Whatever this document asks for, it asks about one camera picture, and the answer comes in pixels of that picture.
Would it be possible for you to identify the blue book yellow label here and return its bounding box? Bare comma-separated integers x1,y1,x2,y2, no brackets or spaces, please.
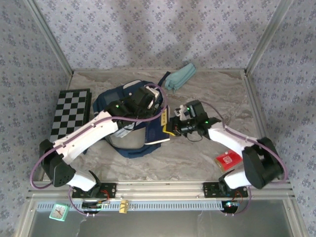
144,106,171,146

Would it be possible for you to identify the navy blue backpack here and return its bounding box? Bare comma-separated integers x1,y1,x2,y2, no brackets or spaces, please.
92,79,173,158

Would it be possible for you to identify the teal pencil case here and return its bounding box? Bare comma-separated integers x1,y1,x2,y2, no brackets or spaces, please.
164,63,198,93

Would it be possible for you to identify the red box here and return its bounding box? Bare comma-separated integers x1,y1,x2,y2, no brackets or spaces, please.
214,149,244,173

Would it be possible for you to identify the black grey chessboard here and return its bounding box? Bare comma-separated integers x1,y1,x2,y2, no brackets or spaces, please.
48,88,93,145

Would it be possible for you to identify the tan connector block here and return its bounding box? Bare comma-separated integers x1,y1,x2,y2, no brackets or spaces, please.
119,200,130,214

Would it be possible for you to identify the grey metal panel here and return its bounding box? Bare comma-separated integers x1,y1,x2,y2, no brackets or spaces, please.
24,211,297,237

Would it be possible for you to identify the green alarm clock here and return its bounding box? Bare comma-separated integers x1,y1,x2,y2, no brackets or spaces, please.
48,203,69,222

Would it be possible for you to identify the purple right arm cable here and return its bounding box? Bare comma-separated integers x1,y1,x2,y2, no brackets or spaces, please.
195,100,288,218

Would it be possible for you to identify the aluminium side rail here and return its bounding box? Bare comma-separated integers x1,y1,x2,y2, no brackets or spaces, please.
243,70,288,182

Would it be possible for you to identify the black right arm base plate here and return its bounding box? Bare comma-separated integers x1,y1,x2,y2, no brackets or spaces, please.
202,182,248,199

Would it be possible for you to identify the grey slotted cable duct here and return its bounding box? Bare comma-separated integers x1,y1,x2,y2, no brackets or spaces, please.
36,200,237,212

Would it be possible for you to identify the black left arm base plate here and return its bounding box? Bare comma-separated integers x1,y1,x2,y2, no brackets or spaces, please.
71,182,117,199

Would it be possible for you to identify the aluminium frame post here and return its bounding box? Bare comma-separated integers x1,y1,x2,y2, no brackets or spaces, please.
245,0,296,76
26,0,74,76

